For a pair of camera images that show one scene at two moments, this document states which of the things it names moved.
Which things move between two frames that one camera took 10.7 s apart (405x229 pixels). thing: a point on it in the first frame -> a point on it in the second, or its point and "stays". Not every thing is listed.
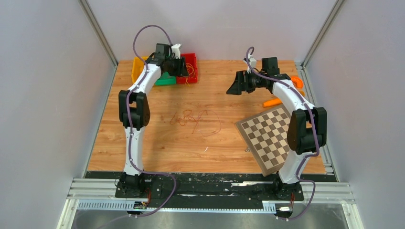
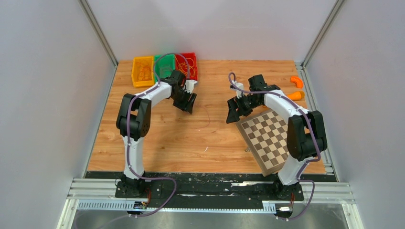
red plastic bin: x=191 y=61 stays
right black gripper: x=237 y=88 -> x=233 y=104
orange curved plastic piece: x=298 y=81 stays
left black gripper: x=182 y=71 -> x=187 y=106
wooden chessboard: x=266 y=134 stays
